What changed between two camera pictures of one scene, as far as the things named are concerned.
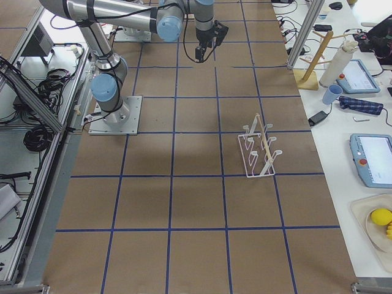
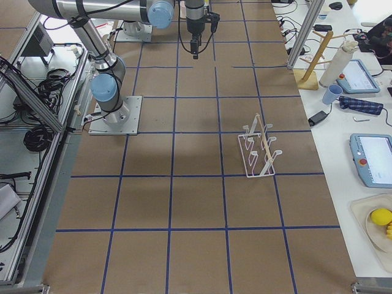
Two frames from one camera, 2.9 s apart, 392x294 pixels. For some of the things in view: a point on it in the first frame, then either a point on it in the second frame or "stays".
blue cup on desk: x=332 y=94 stays
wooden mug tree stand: x=304 y=78 stays
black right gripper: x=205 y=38 -> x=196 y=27
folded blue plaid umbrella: x=374 y=108 stays
